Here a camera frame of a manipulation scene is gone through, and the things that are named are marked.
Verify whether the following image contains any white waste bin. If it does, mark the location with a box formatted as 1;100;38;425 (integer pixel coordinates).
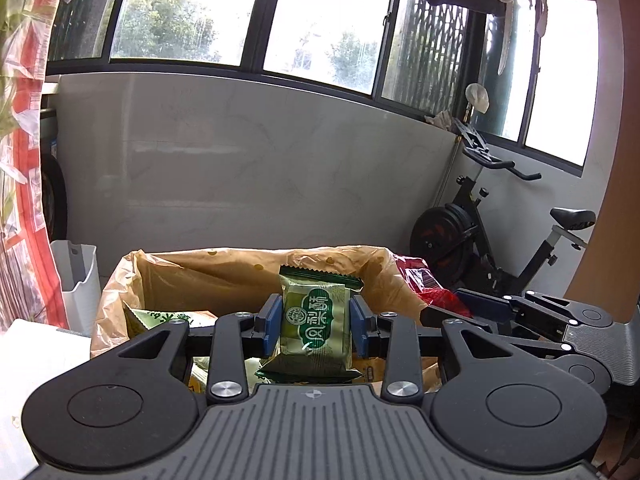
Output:
51;240;101;337

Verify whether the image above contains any red snack packet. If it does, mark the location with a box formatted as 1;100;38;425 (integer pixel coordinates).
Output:
393;255;471;318

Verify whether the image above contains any green pineapple cake packet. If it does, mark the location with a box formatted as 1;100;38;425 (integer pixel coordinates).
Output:
256;266;363;384

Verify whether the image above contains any cardboard box with plastic liner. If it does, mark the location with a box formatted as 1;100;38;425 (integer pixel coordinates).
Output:
90;245;427;358

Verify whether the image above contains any red floral curtain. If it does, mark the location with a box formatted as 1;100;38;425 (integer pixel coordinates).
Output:
1;0;68;330

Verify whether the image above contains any black exercise bike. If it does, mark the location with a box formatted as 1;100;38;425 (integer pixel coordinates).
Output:
409;118;598;298

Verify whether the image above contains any green snack packet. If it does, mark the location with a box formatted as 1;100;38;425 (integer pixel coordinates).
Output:
124;307;217;339

